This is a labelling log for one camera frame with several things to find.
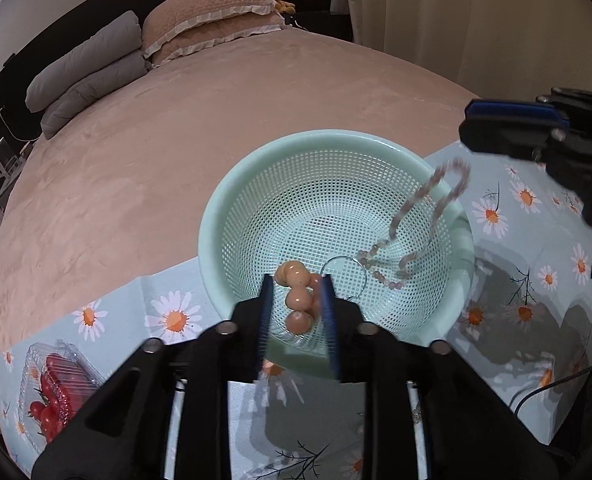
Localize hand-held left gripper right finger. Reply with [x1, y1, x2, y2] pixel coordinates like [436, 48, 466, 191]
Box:
[321, 274, 560, 480]

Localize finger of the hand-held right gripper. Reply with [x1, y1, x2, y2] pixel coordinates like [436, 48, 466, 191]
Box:
[458, 119, 554, 162]
[464, 98, 570, 128]

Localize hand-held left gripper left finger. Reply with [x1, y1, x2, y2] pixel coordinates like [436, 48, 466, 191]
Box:
[31, 274, 277, 480]

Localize orange large bead bracelet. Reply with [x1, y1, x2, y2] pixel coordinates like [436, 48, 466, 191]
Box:
[275, 260, 325, 336]

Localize pink beaded necklace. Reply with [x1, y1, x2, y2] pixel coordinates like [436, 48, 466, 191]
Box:
[357, 157, 471, 289]

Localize mint green plastic basket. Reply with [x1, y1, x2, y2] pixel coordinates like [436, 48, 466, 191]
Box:
[198, 130, 476, 361]

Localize thin silver bangle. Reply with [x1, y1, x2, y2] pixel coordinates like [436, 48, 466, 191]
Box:
[321, 256, 369, 307]

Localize cream curtain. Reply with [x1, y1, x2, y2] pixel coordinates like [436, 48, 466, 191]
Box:
[335, 0, 592, 107]

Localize daisy printed blue cloth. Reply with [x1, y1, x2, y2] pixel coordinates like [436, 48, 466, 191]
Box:
[0, 139, 592, 480]

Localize pink blanket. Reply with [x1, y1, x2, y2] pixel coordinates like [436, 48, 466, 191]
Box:
[0, 24, 482, 361]

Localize dark nightstand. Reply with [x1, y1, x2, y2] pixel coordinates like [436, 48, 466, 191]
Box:
[277, 8, 355, 44]

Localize bunch of red cherry tomatoes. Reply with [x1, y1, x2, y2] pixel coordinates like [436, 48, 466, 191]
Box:
[27, 353, 89, 443]

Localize clear plastic tomato box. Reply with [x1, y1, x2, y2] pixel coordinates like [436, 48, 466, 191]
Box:
[18, 340, 105, 457]

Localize grey pillow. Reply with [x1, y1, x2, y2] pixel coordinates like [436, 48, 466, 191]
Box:
[26, 10, 143, 114]
[41, 52, 150, 141]

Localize pink frilled pillow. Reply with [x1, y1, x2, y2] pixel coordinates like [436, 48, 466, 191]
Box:
[142, 0, 277, 37]
[143, 11, 287, 69]

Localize white bedside device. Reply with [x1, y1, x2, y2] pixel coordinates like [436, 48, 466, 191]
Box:
[0, 142, 28, 179]

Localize dark headboard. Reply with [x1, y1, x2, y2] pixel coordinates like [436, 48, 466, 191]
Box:
[0, 0, 337, 202]

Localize black cable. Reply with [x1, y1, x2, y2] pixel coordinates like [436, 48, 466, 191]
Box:
[508, 360, 592, 417]

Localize white cable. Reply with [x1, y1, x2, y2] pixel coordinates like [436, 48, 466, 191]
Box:
[0, 105, 43, 144]

